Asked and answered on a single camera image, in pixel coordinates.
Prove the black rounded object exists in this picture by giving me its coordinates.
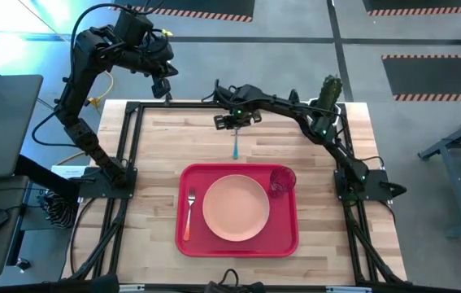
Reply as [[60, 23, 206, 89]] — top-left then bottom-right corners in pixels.
[[89, 273, 120, 293]]

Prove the grey metal table frame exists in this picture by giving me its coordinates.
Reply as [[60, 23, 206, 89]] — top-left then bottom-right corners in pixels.
[[416, 106, 461, 239]]

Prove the black desk support bar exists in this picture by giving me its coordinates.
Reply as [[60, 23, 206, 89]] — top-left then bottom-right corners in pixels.
[[13, 154, 83, 200]]

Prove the white label card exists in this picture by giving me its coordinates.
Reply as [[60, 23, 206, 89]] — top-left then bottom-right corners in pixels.
[[50, 164, 87, 180]]

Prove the black hazard striped floor mat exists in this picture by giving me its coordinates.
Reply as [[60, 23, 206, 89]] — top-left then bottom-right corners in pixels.
[[109, 0, 256, 24], [362, 0, 461, 17], [381, 54, 461, 103]]

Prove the fork with orange handle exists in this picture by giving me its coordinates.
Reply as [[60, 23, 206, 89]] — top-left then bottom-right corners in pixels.
[[182, 187, 197, 243]]

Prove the black coiled cable sleeve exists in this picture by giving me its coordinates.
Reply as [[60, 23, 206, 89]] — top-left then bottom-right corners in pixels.
[[37, 190, 79, 230]]

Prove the spoon with teal handle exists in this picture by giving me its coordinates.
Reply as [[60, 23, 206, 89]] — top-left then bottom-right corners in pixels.
[[232, 126, 240, 160]]

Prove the green cactus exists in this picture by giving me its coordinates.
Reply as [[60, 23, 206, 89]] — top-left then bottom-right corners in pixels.
[[315, 74, 344, 112]]

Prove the orange round plate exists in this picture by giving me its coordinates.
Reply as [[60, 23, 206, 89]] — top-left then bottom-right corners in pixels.
[[202, 173, 271, 243]]

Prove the yellow extension cable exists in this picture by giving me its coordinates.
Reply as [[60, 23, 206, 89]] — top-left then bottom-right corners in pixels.
[[17, 0, 115, 109]]

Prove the black object with cable loop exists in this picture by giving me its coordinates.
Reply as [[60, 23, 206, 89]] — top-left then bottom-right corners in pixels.
[[203, 268, 267, 293]]

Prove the black aluminium table frame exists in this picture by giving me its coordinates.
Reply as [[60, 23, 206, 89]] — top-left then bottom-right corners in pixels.
[[67, 90, 408, 286]]

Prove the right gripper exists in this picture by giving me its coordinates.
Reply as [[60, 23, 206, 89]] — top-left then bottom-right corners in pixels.
[[213, 108, 263, 132]]

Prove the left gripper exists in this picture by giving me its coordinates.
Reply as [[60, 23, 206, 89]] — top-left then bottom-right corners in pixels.
[[140, 38, 179, 99]]

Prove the pink faceted plastic cup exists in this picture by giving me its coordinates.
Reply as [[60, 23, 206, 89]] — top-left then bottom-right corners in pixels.
[[268, 165, 298, 199]]

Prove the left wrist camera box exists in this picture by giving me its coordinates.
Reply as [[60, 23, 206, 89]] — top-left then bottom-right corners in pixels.
[[114, 8, 154, 42]]

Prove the red plastic tray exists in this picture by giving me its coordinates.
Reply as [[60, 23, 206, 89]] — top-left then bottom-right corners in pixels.
[[174, 162, 300, 259]]

